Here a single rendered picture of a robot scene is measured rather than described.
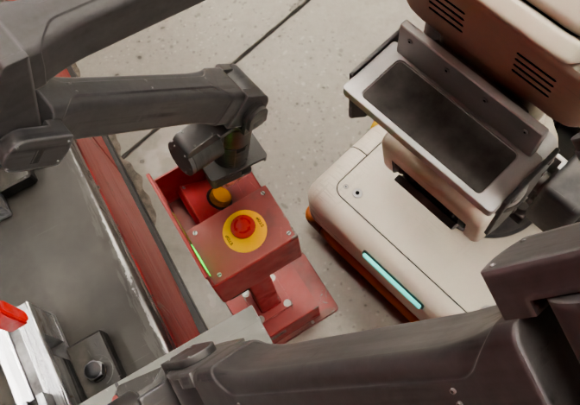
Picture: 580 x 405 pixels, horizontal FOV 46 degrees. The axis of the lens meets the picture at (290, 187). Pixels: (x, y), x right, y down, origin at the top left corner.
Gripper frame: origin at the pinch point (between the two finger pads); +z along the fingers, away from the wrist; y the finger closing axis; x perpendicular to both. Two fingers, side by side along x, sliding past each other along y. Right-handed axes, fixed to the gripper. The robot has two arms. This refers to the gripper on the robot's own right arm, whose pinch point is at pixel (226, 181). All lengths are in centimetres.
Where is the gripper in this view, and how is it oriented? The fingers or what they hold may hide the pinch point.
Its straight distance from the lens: 115.1
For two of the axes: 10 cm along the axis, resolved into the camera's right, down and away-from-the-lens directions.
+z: -1.4, 4.8, 8.7
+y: -8.4, 4.1, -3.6
